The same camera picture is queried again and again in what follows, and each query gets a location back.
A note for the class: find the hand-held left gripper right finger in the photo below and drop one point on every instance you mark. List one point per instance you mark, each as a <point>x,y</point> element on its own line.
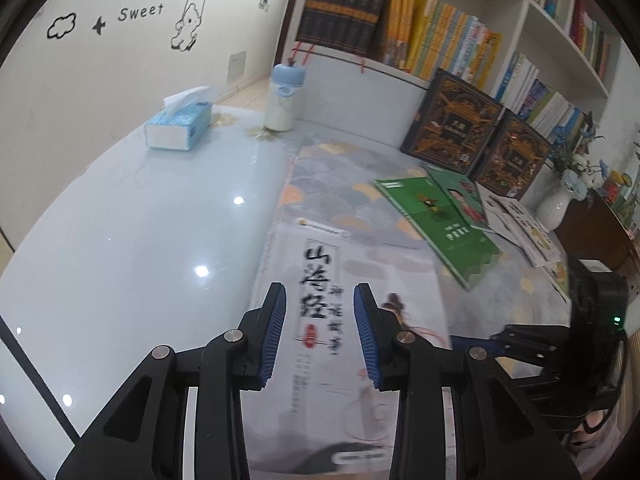
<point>367,340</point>

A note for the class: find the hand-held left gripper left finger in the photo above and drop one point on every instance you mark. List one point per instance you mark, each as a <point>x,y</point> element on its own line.
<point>274,335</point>

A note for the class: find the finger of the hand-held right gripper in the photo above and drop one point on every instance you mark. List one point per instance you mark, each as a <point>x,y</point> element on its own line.
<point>530,340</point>

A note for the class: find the grey calligraphy book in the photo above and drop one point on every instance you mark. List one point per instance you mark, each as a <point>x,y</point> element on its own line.
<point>400,280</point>

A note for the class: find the white book with cartoon figures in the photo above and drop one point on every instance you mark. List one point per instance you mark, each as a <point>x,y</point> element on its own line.
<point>537,240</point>

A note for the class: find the white illustrated paperback book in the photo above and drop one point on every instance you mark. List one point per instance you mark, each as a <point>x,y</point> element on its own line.
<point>500,207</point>

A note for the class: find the person's right forearm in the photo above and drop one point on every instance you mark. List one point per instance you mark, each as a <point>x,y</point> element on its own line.
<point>600,450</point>

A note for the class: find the light green picture book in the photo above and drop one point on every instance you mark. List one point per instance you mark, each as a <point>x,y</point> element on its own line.
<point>557,277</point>

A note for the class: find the brown wooden cabinet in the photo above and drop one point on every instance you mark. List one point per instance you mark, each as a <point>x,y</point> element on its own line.
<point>595,230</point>

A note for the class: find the white ribbed vase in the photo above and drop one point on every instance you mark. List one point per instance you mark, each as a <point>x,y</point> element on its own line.
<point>552,207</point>

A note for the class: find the large green book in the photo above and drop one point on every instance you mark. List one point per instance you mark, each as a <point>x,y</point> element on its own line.
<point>440,240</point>

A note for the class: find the colourful jar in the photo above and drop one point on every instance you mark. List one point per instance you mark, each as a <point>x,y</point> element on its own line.
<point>617,182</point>

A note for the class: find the blue and white artificial flowers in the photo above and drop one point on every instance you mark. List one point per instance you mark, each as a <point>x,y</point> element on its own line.
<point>575,180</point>

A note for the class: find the green book with girl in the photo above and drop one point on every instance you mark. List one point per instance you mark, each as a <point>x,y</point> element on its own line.
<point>465,200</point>

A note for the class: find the dark ornate encyclopedia book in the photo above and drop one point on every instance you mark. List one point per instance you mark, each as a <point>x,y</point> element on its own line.
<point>450,125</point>
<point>515,155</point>

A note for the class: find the white bottle with blue lid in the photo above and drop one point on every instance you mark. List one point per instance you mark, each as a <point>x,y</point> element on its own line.
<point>282,110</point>

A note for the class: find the blue tissue pack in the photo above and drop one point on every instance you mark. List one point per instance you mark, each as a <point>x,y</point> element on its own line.
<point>175,130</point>

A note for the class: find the white bookshelf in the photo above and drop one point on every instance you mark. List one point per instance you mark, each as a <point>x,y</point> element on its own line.
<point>350,95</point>

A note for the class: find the red bookmark ribbon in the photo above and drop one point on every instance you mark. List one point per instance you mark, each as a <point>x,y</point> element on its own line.
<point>362,62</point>
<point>298,52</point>

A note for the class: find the row of dark hardcover volumes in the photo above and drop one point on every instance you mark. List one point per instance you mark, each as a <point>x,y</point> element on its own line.
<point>340,5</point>

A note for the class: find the white wall panel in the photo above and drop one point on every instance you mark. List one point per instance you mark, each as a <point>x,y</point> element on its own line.
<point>236,65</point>

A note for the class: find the bear swing wall decal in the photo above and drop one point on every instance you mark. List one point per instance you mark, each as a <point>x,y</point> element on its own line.
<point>190,15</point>

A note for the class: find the small black bird wall decal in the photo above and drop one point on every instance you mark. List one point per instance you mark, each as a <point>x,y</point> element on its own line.
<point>99,25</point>

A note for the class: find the cloud outline wall decal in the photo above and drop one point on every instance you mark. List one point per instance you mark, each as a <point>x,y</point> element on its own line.
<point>49,29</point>

